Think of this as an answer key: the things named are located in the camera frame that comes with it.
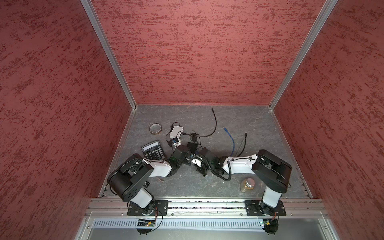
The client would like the black ribbed network switch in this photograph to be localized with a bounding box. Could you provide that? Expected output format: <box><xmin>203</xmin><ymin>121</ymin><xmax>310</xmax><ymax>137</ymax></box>
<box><xmin>187</xmin><ymin>142</ymin><xmax>198</xmax><ymax>156</ymax></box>

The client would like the white network switch box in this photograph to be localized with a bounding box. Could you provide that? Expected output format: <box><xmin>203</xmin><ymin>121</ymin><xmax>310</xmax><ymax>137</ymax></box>
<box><xmin>169</xmin><ymin>126</ymin><xmax>184</xmax><ymax>139</ymax></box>

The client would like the black power adapter with cable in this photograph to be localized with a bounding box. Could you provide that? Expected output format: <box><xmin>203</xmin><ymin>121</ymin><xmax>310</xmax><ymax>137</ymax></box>
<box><xmin>166</xmin><ymin>108</ymin><xmax>218</xmax><ymax>148</ymax></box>

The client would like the blue ethernet cable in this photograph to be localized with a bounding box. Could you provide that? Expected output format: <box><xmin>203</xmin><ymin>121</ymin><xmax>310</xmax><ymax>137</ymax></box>
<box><xmin>223</xmin><ymin>127</ymin><xmax>236</xmax><ymax>157</ymax></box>

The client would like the black cable with plug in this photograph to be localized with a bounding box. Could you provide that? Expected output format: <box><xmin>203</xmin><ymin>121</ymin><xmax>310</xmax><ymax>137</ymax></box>
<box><xmin>235</xmin><ymin>133</ymin><xmax>248</xmax><ymax>158</ymax></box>

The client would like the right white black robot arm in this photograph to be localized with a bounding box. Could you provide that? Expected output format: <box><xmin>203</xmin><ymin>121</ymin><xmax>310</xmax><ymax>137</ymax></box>
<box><xmin>188</xmin><ymin>148</ymin><xmax>292</xmax><ymax>218</ymax></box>

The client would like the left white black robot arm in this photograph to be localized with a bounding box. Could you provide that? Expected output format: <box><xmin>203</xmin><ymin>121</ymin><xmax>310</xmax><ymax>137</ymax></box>
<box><xmin>107</xmin><ymin>145</ymin><xmax>193</xmax><ymax>216</ymax></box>

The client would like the black desk calculator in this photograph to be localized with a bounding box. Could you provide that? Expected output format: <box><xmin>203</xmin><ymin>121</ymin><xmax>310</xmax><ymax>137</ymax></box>
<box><xmin>141</xmin><ymin>141</ymin><xmax>166</xmax><ymax>162</ymax></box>

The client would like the brown tape roll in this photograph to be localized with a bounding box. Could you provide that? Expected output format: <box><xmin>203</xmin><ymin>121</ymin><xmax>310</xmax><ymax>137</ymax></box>
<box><xmin>149</xmin><ymin>123</ymin><xmax>163</xmax><ymax>135</ymax></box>

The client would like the amber glass jar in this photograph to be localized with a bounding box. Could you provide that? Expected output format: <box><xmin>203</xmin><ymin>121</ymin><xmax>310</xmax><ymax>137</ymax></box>
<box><xmin>240</xmin><ymin>178</ymin><xmax>255</xmax><ymax>193</ymax></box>

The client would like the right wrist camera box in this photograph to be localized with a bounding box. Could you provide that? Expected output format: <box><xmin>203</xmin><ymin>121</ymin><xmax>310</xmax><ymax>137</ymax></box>
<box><xmin>191</xmin><ymin>158</ymin><xmax>202</xmax><ymax>167</ymax></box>

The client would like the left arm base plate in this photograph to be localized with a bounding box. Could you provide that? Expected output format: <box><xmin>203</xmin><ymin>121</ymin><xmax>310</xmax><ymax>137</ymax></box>
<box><xmin>127</xmin><ymin>200</ymin><xmax>169</xmax><ymax>216</ymax></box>

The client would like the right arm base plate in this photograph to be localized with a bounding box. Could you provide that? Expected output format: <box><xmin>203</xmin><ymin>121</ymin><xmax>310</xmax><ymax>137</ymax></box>
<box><xmin>245</xmin><ymin>200</ymin><xmax>287</xmax><ymax>217</ymax></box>

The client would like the aluminium front rail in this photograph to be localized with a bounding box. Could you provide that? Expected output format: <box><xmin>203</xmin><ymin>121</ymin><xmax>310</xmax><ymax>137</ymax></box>
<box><xmin>86</xmin><ymin>197</ymin><xmax>329</xmax><ymax>219</ymax></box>

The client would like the white slotted cable duct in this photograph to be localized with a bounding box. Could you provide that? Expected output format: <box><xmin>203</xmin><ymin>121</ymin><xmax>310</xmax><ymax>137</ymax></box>
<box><xmin>92</xmin><ymin>218</ymin><xmax>264</xmax><ymax>232</ymax></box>

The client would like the left metal frame post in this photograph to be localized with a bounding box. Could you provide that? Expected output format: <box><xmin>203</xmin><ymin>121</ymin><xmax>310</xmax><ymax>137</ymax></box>
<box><xmin>81</xmin><ymin>0</ymin><xmax>137</xmax><ymax>110</ymax></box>

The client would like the metal frame post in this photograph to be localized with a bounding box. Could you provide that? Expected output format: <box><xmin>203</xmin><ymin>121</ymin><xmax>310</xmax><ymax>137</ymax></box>
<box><xmin>269</xmin><ymin>0</ymin><xmax>338</xmax><ymax>112</ymax></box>
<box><xmin>81</xmin><ymin>0</ymin><xmax>137</xmax><ymax>110</ymax></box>

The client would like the right metal frame post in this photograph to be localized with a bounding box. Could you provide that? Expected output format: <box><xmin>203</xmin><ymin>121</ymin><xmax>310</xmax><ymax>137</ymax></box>
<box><xmin>269</xmin><ymin>0</ymin><xmax>338</xmax><ymax>112</ymax></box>

